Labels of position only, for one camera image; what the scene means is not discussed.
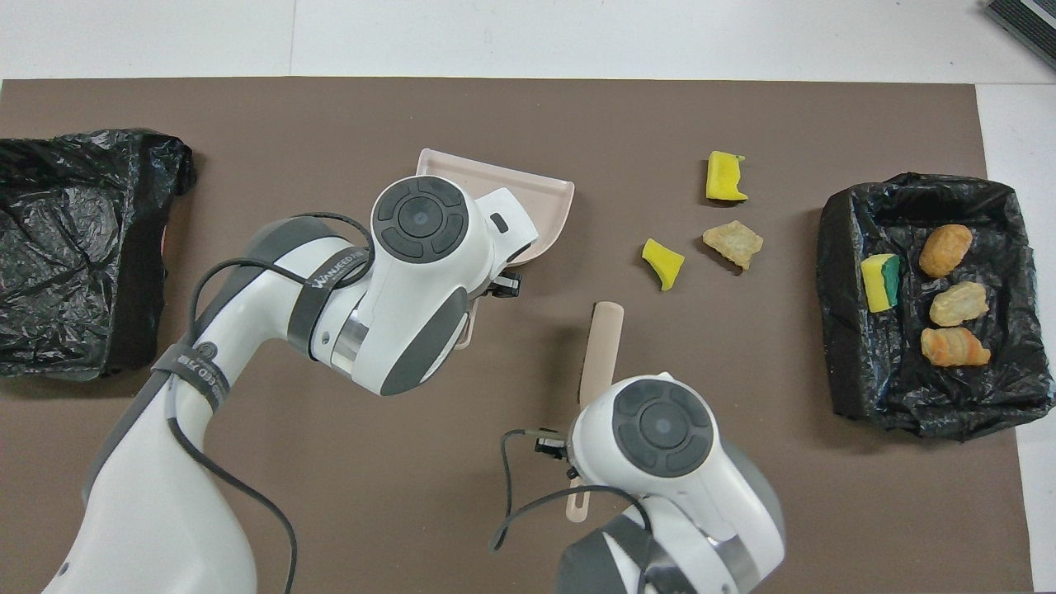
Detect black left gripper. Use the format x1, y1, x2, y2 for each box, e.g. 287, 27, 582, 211
475, 270, 523, 301

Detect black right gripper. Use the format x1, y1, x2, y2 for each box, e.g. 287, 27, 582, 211
535, 429, 580, 484

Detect beige plastic dustpan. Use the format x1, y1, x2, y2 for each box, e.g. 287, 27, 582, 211
415, 148, 577, 348

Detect beige hand brush black bristles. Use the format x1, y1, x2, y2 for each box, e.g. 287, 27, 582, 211
567, 302, 626, 523

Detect small yellow sponge wedge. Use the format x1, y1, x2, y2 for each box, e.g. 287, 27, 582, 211
643, 238, 686, 293

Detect pale toast piece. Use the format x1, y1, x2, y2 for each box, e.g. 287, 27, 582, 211
702, 219, 765, 271

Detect notched yellow sponge piece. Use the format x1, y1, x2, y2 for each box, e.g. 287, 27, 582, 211
706, 150, 749, 202

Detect yellow green-backed sponge block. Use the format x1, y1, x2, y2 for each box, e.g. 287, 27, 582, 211
860, 253, 903, 314

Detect striped orange croissant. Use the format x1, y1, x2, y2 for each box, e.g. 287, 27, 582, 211
921, 327, 992, 368

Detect pale lumpy bread piece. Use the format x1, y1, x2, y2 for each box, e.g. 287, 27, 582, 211
930, 281, 990, 328

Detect brown oval croquette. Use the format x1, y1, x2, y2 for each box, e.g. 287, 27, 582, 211
918, 224, 974, 279

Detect black bag lined bin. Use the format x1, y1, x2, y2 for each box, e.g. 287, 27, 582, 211
0, 128, 199, 382
817, 172, 1056, 442

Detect brown table mat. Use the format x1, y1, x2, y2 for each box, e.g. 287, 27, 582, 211
0, 77, 1036, 594

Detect dark ribbed grille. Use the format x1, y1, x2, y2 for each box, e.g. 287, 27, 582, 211
983, 0, 1056, 71

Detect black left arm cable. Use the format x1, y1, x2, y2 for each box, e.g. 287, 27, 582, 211
163, 212, 374, 594

